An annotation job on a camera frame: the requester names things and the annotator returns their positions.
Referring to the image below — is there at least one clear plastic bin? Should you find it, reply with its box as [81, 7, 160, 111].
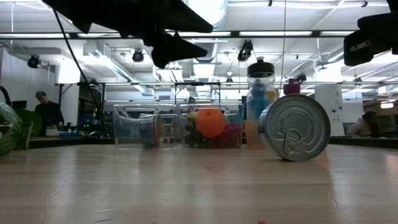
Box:
[178, 102, 247, 149]
[112, 102, 182, 148]

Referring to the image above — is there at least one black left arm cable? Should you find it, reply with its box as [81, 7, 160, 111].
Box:
[52, 8, 106, 127]

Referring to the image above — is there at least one black curved cable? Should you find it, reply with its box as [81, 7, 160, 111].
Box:
[0, 85, 12, 107]

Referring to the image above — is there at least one green striped leafy plant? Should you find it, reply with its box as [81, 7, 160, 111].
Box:
[0, 102, 43, 157]

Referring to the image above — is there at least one orange translucent plastic bin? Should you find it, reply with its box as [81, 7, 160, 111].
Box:
[243, 118, 269, 151]

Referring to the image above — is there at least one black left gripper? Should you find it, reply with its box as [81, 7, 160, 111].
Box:
[42, 0, 215, 70]

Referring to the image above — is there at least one purple plastic bottle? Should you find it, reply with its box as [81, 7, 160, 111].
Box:
[282, 78, 302, 96]

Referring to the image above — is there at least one blue plastic bottle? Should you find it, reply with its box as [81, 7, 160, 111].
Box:
[248, 80, 272, 121]

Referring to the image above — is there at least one clear bottle black cap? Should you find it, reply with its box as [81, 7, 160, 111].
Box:
[246, 56, 277, 121]

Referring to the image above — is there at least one yellow plastic bottle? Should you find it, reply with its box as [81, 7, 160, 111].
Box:
[266, 88, 280, 102]

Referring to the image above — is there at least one silver tin can teal side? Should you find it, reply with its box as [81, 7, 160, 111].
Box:
[139, 113, 165, 148]

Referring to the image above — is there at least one black hanging camera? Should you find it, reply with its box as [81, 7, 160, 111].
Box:
[236, 39, 254, 63]

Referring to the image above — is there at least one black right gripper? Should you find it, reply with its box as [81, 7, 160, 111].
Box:
[343, 0, 398, 68]

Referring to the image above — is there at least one black light bar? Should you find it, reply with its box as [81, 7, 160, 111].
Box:
[0, 29, 358, 39]

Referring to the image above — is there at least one dark toy grape bunch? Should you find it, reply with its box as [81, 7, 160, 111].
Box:
[183, 123, 215, 148]

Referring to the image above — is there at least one orange toy fruit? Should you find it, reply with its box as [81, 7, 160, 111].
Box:
[195, 107, 226, 139]

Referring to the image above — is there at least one silver tin can white label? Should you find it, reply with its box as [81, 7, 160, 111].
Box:
[257, 93, 332, 162]

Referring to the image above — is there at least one person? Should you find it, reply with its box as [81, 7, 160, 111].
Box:
[346, 110, 382, 139]
[33, 90, 65, 137]
[187, 96, 198, 113]

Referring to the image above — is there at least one black ceiling spotlight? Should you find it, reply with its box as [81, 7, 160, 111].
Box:
[131, 49, 145, 63]
[26, 54, 42, 70]

